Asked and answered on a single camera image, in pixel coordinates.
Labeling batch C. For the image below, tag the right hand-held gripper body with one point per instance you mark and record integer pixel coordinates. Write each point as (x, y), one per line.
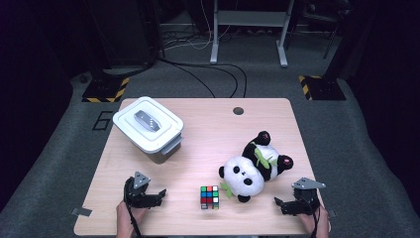
(305, 200)

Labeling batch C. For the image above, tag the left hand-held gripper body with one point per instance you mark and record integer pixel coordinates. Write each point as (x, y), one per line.
(137, 195)

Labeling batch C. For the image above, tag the translucent brown storage box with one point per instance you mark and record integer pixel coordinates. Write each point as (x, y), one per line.
(161, 158)

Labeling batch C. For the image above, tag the panda plush toy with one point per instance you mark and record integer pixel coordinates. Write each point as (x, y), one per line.
(244, 177)

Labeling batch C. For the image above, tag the colourful puzzle cube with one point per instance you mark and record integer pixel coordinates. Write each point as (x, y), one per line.
(209, 197)

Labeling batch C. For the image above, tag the person's left hand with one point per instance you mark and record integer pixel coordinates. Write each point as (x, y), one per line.
(127, 216)

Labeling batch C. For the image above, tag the person's right hand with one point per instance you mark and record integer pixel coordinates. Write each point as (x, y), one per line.
(308, 224)

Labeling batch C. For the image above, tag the grey tape piece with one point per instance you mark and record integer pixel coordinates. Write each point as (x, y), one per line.
(332, 213)
(82, 212)

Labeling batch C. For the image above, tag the black yellow striped stand base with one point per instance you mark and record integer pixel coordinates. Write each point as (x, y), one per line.
(104, 89)
(322, 87)

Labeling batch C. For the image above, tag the dark equipment cabinet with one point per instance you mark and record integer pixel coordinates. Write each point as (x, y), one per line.
(128, 33)

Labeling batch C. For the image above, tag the dark metal stand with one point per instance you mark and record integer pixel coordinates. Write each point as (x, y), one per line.
(325, 23)

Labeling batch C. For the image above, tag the black stand post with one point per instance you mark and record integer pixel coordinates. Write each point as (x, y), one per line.
(343, 43)

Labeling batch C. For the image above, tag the white metal desk frame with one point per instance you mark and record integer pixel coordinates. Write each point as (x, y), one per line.
(251, 18)

